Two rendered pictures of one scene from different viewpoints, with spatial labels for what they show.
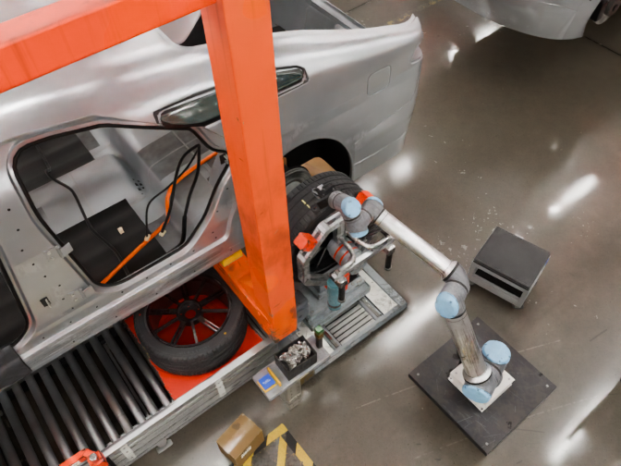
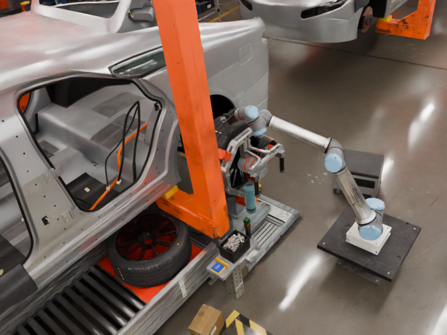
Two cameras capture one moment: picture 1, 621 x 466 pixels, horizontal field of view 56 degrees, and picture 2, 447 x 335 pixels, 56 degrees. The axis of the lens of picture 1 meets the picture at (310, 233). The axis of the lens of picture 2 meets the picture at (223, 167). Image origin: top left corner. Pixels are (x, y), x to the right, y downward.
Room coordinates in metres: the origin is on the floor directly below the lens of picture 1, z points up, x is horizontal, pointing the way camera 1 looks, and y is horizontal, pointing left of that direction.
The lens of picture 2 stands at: (-0.66, 0.44, 2.93)
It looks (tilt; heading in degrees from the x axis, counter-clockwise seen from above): 38 degrees down; 351
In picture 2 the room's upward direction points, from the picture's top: 8 degrees counter-clockwise
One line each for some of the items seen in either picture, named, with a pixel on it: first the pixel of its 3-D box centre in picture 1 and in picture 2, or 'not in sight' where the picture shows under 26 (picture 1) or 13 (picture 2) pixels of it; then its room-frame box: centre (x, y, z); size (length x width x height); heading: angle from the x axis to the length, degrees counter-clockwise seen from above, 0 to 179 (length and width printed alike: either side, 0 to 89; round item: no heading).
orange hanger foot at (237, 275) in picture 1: (243, 271); (181, 198); (1.92, 0.40, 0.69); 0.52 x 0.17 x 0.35; 36
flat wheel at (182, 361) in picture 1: (191, 318); (149, 245); (1.80, 0.75, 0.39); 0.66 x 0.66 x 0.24
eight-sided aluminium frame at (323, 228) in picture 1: (338, 246); (245, 163); (1.97, -0.16, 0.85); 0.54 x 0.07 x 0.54; 126
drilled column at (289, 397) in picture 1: (289, 386); (233, 276); (1.42, 0.16, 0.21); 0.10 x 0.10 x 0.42; 36
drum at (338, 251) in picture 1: (347, 254); (252, 165); (1.91, -0.20, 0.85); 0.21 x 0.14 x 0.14; 36
